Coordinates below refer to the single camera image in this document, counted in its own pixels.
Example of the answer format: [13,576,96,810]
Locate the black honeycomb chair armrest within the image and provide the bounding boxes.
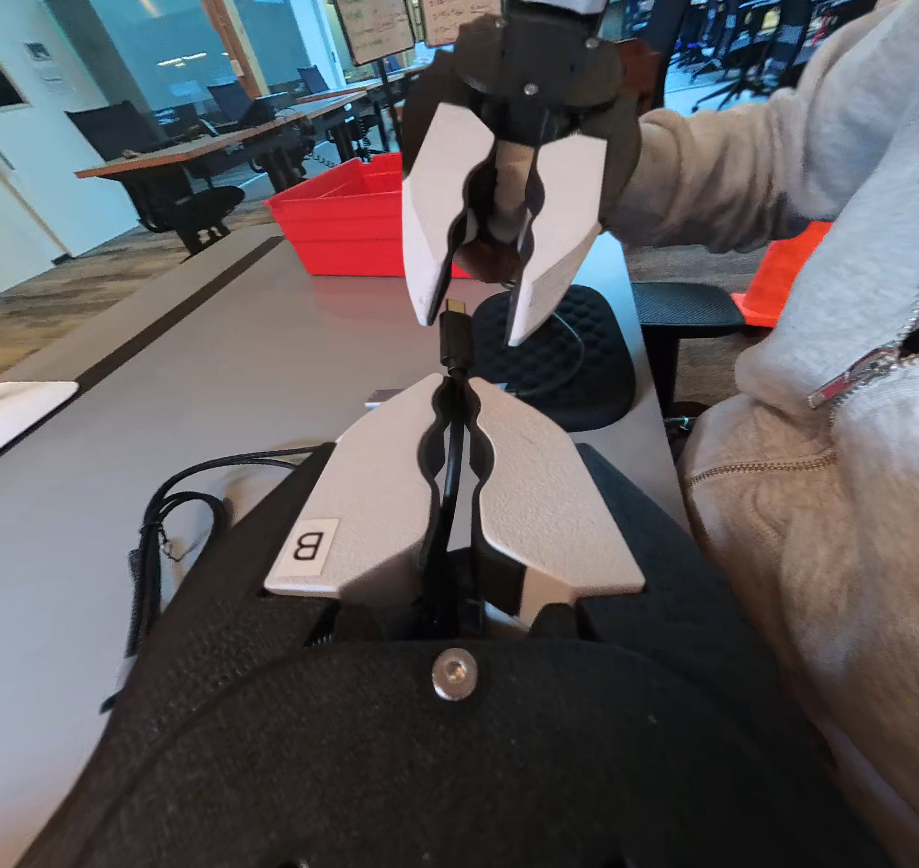
[470,284,638,433]

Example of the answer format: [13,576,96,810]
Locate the orange cone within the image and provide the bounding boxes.
[731,221,835,329]

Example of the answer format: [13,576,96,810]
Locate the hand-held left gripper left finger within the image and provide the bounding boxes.
[264,374,446,602]

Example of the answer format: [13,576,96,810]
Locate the black smooth chair armrest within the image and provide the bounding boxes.
[630,281,746,344]

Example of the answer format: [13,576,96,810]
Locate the flat white pad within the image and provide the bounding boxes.
[0,380,80,450]

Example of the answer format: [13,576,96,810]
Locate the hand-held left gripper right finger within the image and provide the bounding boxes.
[469,378,646,631]

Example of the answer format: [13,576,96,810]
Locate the black braided cable bundle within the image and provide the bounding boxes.
[101,445,324,714]

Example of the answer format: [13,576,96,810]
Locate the person's right hand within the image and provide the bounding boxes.
[602,39,663,232]

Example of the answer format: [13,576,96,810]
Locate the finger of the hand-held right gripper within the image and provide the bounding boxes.
[401,102,496,328]
[506,136,609,347]

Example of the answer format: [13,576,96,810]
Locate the red plastic bin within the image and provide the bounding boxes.
[263,152,471,279]

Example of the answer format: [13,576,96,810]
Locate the thin black cable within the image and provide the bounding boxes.
[503,281,586,399]

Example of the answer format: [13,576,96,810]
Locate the wooden office desk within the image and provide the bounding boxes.
[74,109,317,255]
[293,71,406,162]

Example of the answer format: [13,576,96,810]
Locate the person's right forearm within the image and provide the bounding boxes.
[603,0,919,253]

